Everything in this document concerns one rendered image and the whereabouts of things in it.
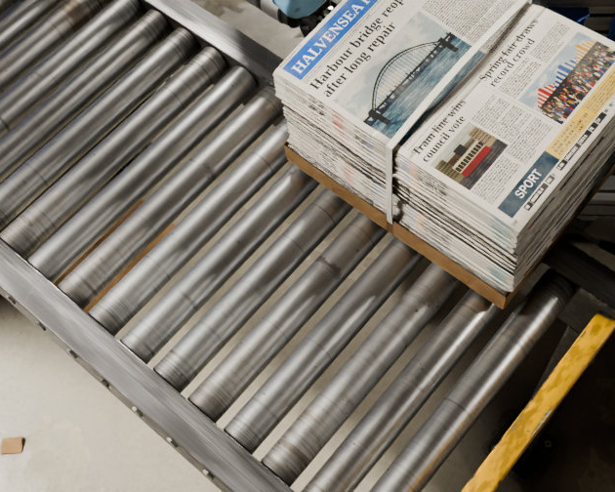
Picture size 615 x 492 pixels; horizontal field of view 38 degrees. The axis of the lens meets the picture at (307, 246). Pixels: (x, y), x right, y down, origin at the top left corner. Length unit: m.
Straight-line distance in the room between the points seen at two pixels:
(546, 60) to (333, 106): 0.26
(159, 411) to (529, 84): 0.62
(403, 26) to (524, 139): 0.22
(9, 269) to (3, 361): 0.88
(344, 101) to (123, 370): 0.46
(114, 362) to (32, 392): 0.93
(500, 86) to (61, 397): 1.34
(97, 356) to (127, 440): 0.82
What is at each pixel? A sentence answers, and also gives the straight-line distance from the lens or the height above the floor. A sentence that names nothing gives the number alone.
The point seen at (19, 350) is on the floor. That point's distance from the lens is 2.19.
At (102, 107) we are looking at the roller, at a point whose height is 0.80.
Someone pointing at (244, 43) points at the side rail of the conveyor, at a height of 0.80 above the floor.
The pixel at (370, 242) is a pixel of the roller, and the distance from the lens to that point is 1.26.
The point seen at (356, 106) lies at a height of 1.03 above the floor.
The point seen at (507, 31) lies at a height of 1.03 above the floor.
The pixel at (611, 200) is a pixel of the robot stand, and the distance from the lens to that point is 2.01.
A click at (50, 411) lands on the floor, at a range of 2.11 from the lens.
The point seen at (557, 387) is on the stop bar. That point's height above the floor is 0.82.
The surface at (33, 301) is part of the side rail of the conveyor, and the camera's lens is 1.29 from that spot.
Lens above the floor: 1.90
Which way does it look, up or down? 62 degrees down
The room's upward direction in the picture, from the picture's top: 7 degrees counter-clockwise
